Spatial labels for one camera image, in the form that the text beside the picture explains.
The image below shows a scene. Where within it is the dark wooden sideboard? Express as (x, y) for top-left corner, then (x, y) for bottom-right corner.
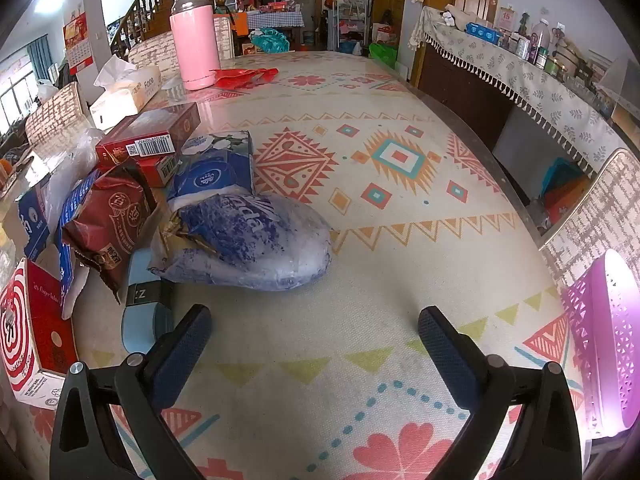
(417, 42), (516, 153)

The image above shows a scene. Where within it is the red plastic bag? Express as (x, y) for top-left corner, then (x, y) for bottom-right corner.
(209, 66), (279, 90)

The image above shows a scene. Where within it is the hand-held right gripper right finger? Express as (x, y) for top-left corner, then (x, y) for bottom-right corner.
(417, 306), (583, 480)

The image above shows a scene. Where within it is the patterned chair back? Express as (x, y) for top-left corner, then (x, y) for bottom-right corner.
(539, 147), (640, 291)
(25, 81), (96, 161)
(127, 14), (236, 68)

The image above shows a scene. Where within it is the plastic bottle with white cap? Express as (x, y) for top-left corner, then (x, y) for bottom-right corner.
(530, 19), (552, 61)

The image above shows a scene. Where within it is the red carton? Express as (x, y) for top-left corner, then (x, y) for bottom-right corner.
(132, 152), (178, 189)
(95, 102), (202, 167)

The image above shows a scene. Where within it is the table with checkered cloth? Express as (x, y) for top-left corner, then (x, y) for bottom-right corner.
(247, 11), (305, 29)

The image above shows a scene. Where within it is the red wall calendar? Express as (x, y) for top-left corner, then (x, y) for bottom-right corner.
(62, 10), (96, 75)

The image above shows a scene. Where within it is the white tissue box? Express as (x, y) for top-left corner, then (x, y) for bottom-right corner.
(89, 55), (162, 131)

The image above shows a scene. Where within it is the blue cardboard box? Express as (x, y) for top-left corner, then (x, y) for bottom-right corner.
(18, 169), (103, 321)

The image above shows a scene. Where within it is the wooden staircase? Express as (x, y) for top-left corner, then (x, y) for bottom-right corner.
(107, 0), (236, 56)

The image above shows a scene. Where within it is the light blue case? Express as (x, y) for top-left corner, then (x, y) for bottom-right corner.
(121, 249), (177, 356)

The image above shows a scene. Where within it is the clear plastic bag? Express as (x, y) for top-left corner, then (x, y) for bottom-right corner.
(42, 127), (108, 231)

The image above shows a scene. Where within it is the dark red snack bag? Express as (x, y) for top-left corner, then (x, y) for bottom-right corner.
(61, 165), (160, 305)

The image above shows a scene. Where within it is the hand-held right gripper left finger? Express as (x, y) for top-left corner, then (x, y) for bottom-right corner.
(49, 304), (213, 480)

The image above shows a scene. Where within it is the teal bag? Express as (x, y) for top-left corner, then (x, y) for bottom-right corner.
(250, 27), (292, 53)

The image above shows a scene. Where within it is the blue wipes pack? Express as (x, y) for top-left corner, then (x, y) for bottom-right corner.
(466, 22), (502, 43)

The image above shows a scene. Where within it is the blue floral tissue pack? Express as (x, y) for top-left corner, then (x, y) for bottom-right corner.
(167, 130), (257, 201)

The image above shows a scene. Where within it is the teal curtain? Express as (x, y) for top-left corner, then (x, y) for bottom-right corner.
(26, 34), (53, 81)

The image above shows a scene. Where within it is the white wire rack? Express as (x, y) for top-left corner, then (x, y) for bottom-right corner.
(334, 0), (373, 51)

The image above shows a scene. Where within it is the purple plastic basket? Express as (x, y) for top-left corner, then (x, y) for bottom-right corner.
(560, 248), (640, 438)

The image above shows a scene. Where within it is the green bag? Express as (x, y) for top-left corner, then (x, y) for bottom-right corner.
(369, 42), (399, 68)

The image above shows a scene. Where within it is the crumpled blue plastic wrapper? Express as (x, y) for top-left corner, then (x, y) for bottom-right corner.
(150, 192), (333, 292)

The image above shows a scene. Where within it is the red white spiral box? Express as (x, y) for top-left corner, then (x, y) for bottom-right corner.
(0, 257), (80, 411)

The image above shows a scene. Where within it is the pink thermos bottle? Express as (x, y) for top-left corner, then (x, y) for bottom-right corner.
(169, 0), (222, 92)

